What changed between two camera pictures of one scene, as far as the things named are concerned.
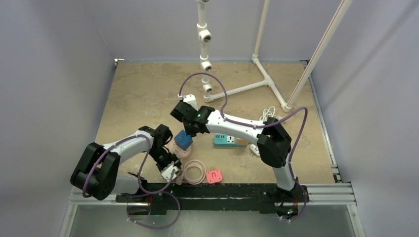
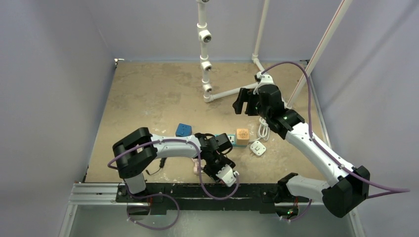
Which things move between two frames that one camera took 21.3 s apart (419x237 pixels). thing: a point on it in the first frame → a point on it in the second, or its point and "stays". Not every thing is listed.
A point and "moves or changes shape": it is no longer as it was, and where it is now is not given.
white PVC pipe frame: [204, 34] stays
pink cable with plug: [181, 179] → [196, 167]
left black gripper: [173, 158] → [212, 173]
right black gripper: [191, 130] → [249, 100]
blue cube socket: [183, 140] moves or changes shape
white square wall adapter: [255, 148] stays
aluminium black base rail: [162, 199] stays
